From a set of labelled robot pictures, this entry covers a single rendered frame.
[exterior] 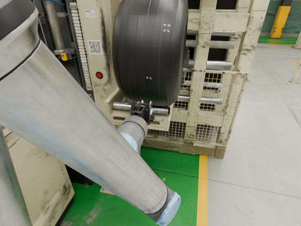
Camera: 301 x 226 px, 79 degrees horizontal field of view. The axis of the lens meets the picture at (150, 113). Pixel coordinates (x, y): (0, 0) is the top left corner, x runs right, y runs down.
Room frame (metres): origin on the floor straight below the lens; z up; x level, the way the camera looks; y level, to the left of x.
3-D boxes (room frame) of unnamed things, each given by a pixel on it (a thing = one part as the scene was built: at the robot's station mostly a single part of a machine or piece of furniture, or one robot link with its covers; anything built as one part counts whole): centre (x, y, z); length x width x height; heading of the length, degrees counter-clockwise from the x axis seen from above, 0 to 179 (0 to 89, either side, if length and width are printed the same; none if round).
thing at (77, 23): (1.08, 0.38, 1.19); 0.05 x 0.04 x 0.48; 168
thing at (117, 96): (1.10, 0.21, 0.90); 0.40 x 0.03 x 0.10; 168
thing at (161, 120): (0.93, 0.06, 0.84); 0.36 x 0.09 x 0.06; 78
